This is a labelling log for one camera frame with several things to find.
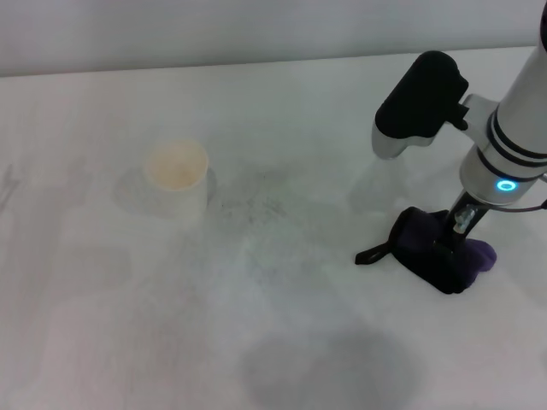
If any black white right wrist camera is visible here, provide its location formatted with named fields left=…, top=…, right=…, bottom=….
left=370, top=50, right=472, bottom=161

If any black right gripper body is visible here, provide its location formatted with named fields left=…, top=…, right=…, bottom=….
left=442, top=190, right=489, bottom=257

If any white paper cup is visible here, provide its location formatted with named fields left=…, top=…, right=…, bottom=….
left=144, top=138, right=211, bottom=221

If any thin black cable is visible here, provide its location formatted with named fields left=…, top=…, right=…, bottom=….
left=489, top=173, right=547, bottom=214

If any purple rag with black trim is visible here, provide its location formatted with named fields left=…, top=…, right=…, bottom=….
left=354, top=206, right=498, bottom=296

